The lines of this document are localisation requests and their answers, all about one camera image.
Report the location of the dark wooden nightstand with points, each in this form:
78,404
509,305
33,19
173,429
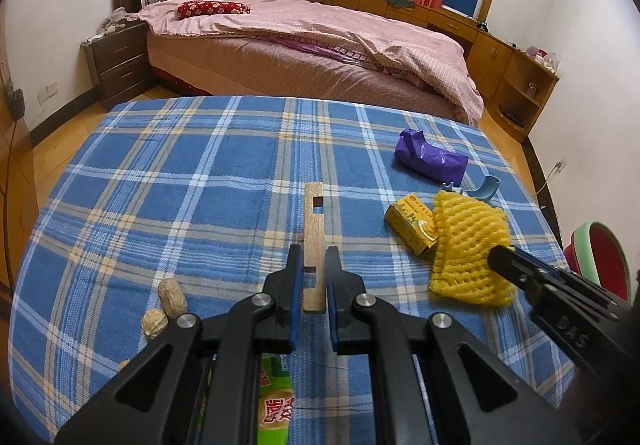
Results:
118,64

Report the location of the wooden strip with holes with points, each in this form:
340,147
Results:
314,298

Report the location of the light blue plastic hook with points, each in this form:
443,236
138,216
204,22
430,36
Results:
484,193

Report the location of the pink quilt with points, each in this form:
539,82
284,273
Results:
377,42

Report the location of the red floral pillow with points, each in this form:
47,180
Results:
192,9

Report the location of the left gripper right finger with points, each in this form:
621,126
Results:
432,380

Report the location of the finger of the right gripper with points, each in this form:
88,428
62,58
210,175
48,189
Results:
537,279

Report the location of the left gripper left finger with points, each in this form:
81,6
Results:
198,380

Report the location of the blue plaid blanket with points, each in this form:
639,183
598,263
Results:
210,191

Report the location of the wall power socket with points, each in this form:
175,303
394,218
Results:
559,166

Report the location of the green snack package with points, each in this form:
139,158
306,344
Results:
276,401

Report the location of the yellow foam fruit net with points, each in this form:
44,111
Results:
467,230

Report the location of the bed with brown sheet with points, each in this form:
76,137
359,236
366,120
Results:
283,68

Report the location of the peanut shell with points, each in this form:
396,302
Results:
153,322
172,298

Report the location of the purple plastic bag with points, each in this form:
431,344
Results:
442,166

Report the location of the items on corner shelf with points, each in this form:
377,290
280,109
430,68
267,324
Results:
548,61

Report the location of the red bin with green rim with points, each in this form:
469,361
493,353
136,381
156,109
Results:
595,253

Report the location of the peanut shell upper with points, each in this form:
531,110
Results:
172,298

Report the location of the peanut shell lower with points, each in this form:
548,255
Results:
153,322

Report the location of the yellow cardboard box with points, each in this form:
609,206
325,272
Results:
413,223

